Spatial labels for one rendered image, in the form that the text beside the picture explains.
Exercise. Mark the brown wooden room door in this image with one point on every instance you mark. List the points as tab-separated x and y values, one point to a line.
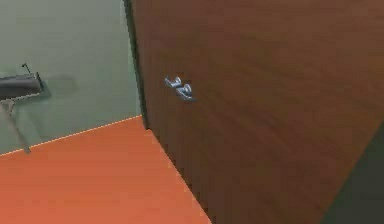
266	100

